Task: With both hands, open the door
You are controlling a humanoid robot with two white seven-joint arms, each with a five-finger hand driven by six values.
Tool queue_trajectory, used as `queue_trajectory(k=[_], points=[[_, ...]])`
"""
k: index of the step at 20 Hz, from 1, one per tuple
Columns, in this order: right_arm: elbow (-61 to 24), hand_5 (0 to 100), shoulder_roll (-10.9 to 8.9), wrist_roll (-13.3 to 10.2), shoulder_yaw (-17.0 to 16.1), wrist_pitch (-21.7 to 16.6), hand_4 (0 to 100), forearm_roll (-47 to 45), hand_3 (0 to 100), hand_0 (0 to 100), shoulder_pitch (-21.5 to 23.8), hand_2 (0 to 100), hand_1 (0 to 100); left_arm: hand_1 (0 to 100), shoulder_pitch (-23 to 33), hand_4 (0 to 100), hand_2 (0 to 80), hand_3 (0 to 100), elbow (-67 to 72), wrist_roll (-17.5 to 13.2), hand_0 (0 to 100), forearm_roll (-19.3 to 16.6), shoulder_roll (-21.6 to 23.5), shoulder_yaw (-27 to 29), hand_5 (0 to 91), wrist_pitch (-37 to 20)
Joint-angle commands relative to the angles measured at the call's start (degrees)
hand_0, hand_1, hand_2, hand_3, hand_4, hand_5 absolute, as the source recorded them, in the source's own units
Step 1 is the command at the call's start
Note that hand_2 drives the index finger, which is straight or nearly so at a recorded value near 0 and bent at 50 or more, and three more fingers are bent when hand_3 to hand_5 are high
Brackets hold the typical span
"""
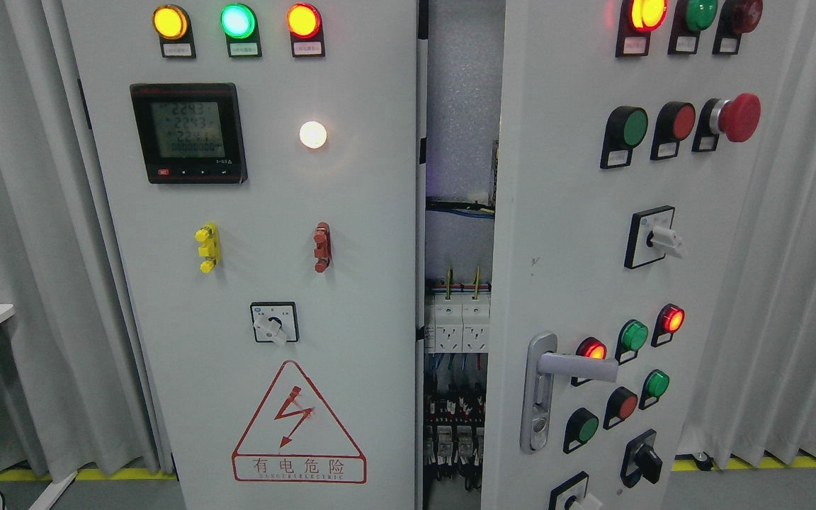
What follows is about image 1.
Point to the red indicator lamp left door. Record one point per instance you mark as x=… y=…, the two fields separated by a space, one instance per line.
x=304 y=23

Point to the yellow test terminal block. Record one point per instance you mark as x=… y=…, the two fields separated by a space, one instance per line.
x=209 y=249

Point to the white lit indicator lamp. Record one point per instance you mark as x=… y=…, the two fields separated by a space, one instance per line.
x=313 y=134

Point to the yellow indicator lamp left door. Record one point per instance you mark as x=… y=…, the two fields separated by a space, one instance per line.
x=173 y=26

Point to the black digital power meter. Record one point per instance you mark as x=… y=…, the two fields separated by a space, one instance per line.
x=190 y=133

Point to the grey cabinet door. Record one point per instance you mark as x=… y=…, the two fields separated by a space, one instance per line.
x=600 y=102
x=356 y=320

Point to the green indicator lamp left door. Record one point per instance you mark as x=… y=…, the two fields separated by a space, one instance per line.
x=241 y=30

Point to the right door white rotary switch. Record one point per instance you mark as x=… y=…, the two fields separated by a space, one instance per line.
x=651 y=237

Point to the left door rotary selector switch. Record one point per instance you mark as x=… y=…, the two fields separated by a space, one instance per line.
x=275 y=322

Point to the silver door lever handle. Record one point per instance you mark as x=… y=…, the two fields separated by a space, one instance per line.
x=543 y=363

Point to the lower relay terminal row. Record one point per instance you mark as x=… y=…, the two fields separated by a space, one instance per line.
x=453 y=439

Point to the grey curtain right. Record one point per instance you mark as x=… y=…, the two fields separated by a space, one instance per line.
x=756 y=390

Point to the red electric danger warning sticker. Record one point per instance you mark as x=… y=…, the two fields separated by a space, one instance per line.
x=295 y=437

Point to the red test terminal block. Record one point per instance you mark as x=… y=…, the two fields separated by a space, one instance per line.
x=322 y=250

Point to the red mushroom emergency stop button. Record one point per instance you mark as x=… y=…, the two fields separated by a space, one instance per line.
x=737 y=119

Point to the white DIN rail sockets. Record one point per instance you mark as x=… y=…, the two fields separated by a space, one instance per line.
x=457 y=324

